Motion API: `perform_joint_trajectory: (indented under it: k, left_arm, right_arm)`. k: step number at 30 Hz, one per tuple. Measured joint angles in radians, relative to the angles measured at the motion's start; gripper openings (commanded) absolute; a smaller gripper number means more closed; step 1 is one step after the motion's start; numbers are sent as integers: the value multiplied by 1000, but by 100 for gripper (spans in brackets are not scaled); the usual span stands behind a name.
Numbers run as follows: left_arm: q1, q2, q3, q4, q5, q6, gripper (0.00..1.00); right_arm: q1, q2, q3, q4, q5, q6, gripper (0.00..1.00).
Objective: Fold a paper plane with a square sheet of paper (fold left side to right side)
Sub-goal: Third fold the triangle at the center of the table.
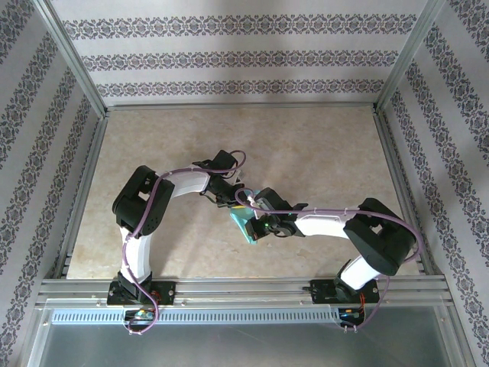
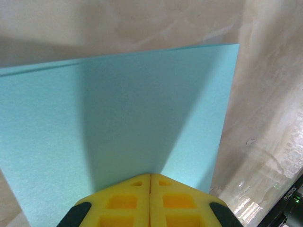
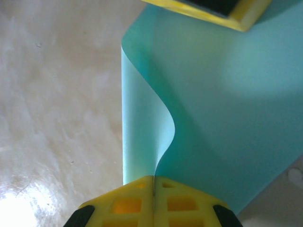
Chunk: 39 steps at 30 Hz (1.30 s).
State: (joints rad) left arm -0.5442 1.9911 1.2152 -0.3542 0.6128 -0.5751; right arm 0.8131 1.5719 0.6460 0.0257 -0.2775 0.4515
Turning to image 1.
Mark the small electronics board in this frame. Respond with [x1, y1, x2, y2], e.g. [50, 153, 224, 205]
[338, 307, 366, 320]
[124, 308, 157, 322]

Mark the grey metal panel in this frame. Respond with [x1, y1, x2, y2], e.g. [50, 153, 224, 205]
[22, 305, 477, 367]

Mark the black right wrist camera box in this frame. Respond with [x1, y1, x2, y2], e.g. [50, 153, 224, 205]
[251, 187, 307, 219]

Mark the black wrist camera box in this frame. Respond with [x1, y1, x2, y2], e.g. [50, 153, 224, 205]
[251, 187, 307, 219]
[192, 149, 246, 180]

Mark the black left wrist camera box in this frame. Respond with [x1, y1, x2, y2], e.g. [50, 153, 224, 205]
[192, 149, 246, 180]

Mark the wide aluminium mounting rail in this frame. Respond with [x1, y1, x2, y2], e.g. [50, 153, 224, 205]
[36, 277, 452, 309]

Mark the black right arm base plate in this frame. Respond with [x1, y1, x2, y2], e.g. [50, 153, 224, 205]
[311, 278, 381, 305]

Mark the aluminium frame rail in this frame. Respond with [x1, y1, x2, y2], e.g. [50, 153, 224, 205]
[103, 101, 379, 112]
[372, 106, 439, 277]
[53, 112, 110, 279]

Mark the slotted grey cable duct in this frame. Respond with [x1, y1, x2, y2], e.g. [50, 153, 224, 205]
[51, 307, 343, 326]

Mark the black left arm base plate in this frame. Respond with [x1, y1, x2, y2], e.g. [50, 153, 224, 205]
[106, 281, 177, 307]

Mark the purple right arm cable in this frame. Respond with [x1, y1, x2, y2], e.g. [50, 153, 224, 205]
[235, 187, 423, 333]

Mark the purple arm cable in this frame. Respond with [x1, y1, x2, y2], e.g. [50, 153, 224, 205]
[235, 187, 423, 333]
[121, 149, 248, 336]

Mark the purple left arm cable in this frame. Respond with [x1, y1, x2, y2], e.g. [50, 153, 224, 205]
[121, 149, 248, 336]

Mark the aluminium frame post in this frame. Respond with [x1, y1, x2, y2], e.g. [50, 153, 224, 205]
[373, 0, 449, 115]
[33, 0, 108, 118]

